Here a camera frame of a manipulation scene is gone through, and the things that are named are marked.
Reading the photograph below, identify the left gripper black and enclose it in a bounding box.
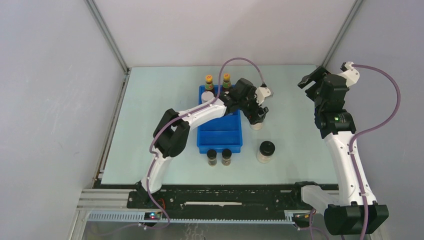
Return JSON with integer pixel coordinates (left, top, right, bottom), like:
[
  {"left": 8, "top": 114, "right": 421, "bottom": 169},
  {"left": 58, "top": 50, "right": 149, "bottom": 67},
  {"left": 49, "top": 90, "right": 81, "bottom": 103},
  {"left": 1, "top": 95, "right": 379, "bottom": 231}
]
[{"left": 237, "top": 87, "right": 268, "bottom": 125}]

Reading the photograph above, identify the red sauce bottle yellow cap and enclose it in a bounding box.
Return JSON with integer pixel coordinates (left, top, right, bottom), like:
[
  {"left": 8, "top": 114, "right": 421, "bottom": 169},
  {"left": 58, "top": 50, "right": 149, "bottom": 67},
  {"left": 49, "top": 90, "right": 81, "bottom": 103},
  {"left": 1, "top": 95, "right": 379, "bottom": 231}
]
[{"left": 221, "top": 73, "right": 232, "bottom": 92}]

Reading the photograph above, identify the white spice jar black lid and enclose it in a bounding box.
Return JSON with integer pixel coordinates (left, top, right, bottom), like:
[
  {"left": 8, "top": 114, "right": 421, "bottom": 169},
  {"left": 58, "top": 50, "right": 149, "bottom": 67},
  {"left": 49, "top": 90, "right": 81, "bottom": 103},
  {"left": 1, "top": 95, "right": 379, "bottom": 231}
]
[
  {"left": 256, "top": 140, "right": 276, "bottom": 164},
  {"left": 250, "top": 122, "right": 264, "bottom": 131}
]

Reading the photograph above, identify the clear jar silver lid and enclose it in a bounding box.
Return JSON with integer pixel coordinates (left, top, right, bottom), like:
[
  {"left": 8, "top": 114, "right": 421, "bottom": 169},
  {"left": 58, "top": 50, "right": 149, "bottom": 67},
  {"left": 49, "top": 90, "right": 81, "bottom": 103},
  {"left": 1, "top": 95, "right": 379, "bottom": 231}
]
[{"left": 200, "top": 91, "right": 215, "bottom": 104}]

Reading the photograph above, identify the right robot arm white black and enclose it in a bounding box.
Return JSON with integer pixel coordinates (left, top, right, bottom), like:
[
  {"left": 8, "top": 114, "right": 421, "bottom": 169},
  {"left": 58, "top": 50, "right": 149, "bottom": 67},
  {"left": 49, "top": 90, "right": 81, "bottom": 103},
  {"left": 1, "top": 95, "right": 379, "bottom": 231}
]
[{"left": 290, "top": 61, "right": 389, "bottom": 237}]

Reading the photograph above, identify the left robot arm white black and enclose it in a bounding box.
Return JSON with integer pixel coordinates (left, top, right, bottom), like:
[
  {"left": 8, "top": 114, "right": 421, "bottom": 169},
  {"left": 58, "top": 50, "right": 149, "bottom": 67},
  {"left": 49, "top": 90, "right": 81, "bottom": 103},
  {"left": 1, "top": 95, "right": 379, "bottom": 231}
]
[{"left": 136, "top": 78, "right": 274, "bottom": 208}]

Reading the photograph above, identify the blue compartment tray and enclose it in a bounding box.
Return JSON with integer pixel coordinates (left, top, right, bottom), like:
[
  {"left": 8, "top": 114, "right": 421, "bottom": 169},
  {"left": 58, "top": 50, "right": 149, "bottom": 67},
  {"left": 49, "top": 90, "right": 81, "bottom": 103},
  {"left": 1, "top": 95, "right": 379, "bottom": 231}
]
[{"left": 196, "top": 84, "right": 244, "bottom": 155}]

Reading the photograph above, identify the small pepper jar right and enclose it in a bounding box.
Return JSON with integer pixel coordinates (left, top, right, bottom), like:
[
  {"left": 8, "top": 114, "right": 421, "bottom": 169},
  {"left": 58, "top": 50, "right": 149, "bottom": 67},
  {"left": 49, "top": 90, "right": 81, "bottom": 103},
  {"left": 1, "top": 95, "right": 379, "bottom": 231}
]
[{"left": 221, "top": 148, "right": 232, "bottom": 166}]

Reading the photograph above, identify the small pepper jar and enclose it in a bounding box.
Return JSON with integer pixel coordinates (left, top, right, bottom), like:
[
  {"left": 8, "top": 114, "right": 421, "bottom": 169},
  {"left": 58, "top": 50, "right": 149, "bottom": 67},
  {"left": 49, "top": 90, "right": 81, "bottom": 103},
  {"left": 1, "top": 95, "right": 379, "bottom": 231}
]
[
  {"left": 206, "top": 149, "right": 217, "bottom": 167},
  {"left": 221, "top": 148, "right": 232, "bottom": 166}
]

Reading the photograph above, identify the small pepper jar left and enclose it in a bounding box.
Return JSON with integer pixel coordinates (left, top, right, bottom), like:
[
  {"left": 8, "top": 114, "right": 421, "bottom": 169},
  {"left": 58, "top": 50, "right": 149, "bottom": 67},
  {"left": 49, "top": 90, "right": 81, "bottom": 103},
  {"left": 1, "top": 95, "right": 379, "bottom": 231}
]
[{"left": 206, "top": 149, "right": 217, "bottom": 167}]

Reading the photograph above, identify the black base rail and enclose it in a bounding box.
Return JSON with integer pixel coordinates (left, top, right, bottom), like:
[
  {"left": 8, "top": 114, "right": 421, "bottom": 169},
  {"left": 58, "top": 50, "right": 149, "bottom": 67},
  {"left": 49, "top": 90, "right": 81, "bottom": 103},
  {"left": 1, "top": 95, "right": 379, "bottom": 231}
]
[{"left": 126, "top": 184, "right": 312, "bottom": 221}]

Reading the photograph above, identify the aluminium frame front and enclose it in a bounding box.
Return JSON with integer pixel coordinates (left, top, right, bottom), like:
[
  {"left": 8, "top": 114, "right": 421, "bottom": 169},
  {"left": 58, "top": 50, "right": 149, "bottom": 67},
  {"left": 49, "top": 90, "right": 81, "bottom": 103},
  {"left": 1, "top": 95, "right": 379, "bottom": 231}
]
[{"left": 77, "top": 188, "right": 308, "bottom": 224}]

